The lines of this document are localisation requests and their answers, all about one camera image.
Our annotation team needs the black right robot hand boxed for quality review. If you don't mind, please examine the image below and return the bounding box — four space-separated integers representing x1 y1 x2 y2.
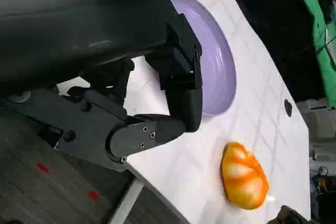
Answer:
267 204 313 224

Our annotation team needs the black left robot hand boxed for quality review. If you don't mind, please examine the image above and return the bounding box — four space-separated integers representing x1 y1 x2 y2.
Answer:
0 0 204 173

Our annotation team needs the elongated orange white bread roll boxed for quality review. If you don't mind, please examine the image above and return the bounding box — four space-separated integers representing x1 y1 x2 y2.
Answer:
220 142 270 211

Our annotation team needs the black table grommet hole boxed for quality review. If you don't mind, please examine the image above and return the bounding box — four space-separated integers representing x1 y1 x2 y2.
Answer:
284 99 293 118

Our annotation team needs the lilac plate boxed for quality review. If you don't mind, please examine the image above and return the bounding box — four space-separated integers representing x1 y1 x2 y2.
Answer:
167 0 237 116

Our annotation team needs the white table leg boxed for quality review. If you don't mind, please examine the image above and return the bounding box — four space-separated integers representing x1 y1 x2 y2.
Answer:
107 177 145 224

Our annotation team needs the green cloth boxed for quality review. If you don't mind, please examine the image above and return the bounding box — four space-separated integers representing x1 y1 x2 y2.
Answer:
296 0 336 107

